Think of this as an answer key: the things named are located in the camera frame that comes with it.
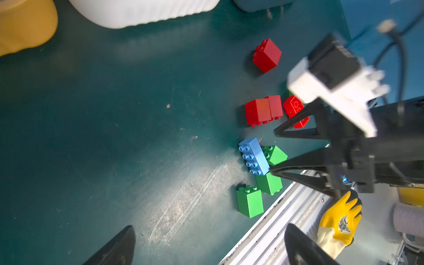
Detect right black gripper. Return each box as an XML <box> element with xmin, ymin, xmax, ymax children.
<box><xmin>269</xmin><ymin>95</ymin><xmax>424</xmax><ymax>199</ymax></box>

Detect white plastic bin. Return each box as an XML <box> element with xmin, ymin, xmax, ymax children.
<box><xmin>70</xmin><ymin>0</ymin><xmax>219</xmax><ymax>29</ymax></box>

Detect red lego brick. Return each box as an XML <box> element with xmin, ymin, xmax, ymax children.
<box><xmin>245</xmin><ymin>96</ymin><xmax>284</xmax><ymax>127</ymax></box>
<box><xmin>283</xmin><ymin>96</ymin><xmax>310</xmax><ymax>129</ymax></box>
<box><xmin>252</xmin><ymin>39</ymin><xmax>282</xmax><ymax>74</ymax></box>

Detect yellow glove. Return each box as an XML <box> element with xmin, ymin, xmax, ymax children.
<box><xmin>316</xmin><ymin>189</ymin><xmax>362</xmax><ymax>259</ymax></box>

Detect blue lego brick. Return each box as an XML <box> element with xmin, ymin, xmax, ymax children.
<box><xmin>238</xmin><ymin>138</ymin><xmax>270</xmax><ymax>176</ymax></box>

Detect green lego brick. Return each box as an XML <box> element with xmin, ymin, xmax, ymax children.
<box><xmin>255</xmin><ymin>173</ymin><xmax>283</xmax><ymax>196</ymax></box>
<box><xmin>262</xmin><ymin>145</ymin><xmax>288</xmax><ymax>166</ymax></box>
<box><xmin>236</xmin><ymin>185</ymin><xmax>264</xmax><ymax>218</ymax></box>

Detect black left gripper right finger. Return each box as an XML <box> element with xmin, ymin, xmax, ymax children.
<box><xmin>284</xmin><ymin>224</ymin><xmax>339</xmax><ymax>265</ymax></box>

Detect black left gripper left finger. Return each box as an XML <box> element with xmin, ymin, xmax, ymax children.
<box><xmin>83</xmin><ymin>225</ymin><xmax>136</xmax><ymax>265</ymax></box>

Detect yellow plastic bin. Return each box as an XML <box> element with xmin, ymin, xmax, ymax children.
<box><xmin>1</xmin><ymin>0</ymin><xmax>58</xmax><ymax>56</ymax></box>

